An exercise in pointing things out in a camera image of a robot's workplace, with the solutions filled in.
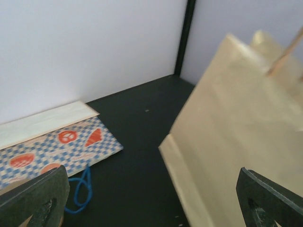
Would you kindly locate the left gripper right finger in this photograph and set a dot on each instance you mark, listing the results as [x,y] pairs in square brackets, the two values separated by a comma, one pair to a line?
[265,203]

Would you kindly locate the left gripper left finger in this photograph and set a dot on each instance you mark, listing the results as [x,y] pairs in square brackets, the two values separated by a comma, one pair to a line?
[38,202]

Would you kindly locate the cream paper bag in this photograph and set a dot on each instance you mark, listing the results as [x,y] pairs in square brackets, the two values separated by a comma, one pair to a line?
[246,111]

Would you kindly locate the blue checkered bakery bag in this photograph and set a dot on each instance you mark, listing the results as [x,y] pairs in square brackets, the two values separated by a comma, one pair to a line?
[71,135]

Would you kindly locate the right black frame post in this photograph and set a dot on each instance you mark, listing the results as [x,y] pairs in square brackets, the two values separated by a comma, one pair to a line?
[189,13]

